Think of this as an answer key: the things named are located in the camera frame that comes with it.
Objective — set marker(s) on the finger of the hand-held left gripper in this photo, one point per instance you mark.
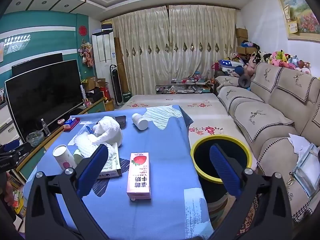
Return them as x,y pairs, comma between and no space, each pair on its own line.
23,148

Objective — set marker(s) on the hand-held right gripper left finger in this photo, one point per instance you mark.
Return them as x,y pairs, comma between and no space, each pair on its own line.
93,167

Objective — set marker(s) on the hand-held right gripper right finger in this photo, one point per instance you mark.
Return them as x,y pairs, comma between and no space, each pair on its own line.
225,167

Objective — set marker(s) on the white printed cardboard box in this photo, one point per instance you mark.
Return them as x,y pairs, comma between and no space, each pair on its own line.
113,165

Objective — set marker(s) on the small green white cup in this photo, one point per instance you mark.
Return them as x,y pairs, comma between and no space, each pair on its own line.
78,156

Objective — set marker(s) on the white foam net wrap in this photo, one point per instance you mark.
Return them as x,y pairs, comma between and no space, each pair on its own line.
85,143

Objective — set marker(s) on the yellow-rimmed black trash bin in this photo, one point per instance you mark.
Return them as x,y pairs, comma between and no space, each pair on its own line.
200,156

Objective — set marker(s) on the white paper tube cup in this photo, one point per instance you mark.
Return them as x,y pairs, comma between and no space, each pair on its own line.
62,156

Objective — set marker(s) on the small blue plastic item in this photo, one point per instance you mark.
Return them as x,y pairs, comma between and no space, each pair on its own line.
89,129

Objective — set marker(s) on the white tissue wad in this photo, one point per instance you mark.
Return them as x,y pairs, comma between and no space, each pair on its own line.
108,131

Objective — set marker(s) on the pink strawberry milk carton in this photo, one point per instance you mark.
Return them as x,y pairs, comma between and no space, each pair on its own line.
138,177

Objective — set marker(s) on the black phone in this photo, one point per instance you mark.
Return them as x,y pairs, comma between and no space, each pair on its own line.
121,120

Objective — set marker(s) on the white plastic bottle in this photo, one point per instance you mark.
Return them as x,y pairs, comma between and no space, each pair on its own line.
140,122

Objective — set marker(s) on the person's left hand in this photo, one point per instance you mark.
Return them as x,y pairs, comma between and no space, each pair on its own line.
8,188

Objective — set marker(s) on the green and yellow television cabinet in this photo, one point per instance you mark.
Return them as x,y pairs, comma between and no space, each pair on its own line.
31,161

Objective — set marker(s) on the glass bowl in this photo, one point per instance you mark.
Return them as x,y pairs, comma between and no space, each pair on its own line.
35,138

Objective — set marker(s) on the clear water bottle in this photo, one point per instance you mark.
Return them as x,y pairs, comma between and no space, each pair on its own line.
45,128

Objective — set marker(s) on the white drawer unit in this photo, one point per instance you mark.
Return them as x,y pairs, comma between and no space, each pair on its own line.
6,122

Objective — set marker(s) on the pile of colourful books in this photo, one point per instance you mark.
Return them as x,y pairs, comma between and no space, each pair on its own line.
17,197

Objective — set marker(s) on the red tray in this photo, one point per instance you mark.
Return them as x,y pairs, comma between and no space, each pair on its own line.
68,129

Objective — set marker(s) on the small pink item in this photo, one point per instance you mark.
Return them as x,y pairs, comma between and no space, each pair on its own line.
61,121

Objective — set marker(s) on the blue tissue pack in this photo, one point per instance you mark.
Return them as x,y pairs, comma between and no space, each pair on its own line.
71,123

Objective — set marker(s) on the large black television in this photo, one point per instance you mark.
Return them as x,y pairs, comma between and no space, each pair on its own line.
42,95

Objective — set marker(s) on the beige sofa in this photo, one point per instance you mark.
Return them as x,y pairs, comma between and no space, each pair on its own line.
262,120

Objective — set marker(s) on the blue star-print tablecloth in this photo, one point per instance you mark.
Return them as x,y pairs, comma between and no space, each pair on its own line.
165,155

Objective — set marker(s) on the yellow basket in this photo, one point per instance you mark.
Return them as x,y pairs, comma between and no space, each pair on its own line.
109,104

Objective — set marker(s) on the black bag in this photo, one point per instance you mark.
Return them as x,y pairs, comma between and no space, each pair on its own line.
94,95

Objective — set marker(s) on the white patterned tube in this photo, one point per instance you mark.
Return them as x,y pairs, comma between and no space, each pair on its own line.
83,93

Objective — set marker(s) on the red fire extinguisher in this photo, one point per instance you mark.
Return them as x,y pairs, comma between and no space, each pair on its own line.
106,92

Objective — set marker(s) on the white paper sheets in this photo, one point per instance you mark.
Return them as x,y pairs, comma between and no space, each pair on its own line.
298,141

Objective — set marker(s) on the green box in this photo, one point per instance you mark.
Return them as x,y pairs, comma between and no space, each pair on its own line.
127,96

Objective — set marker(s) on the clear plastic bag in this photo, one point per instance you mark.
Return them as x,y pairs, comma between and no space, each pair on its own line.
306,172

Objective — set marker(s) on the open cardboard boxes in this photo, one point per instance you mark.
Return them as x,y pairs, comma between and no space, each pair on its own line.
93,83

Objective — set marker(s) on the black tower fan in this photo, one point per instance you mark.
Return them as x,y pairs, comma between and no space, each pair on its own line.
116,85

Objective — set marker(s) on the cluttered glass low table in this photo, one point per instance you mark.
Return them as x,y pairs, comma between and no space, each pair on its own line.
185,90

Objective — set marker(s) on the dark blue cap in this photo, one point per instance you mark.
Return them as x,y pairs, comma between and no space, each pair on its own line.
239,71

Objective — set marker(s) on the pink plush doll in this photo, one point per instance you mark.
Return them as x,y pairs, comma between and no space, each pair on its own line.
250,68

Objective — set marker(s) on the blue white star bag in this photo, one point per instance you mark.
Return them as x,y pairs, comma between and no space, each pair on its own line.
228,65

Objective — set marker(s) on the hanging flower decoration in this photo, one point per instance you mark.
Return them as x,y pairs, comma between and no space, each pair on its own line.
86,52

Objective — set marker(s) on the brown cardboard panel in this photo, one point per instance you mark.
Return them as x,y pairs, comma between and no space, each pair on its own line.
118,55

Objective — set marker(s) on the white standing air conditioner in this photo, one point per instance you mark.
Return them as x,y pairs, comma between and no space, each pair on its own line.
102,52

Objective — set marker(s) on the row of plush toys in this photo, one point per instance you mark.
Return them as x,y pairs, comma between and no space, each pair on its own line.
280,56

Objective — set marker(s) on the beige patterned curtain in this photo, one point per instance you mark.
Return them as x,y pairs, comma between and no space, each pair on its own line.
142,50
200,42

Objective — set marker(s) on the dark flat box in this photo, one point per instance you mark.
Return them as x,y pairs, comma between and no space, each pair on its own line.
107,26

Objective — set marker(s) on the yellow paper card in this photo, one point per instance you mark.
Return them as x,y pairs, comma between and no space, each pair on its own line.
292,27

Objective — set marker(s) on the beige paper card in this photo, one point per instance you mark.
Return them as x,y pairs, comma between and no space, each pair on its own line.
287,12

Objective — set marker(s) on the framed flower painting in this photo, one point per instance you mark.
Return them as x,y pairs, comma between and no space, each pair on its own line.
306,12

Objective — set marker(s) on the black wall screen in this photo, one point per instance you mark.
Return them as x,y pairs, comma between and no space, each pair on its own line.
37,62

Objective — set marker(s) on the glossy wall picture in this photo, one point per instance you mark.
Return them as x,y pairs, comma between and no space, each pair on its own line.
15,43

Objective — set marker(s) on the red round wall decoration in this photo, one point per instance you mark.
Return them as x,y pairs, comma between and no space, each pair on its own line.
82,30

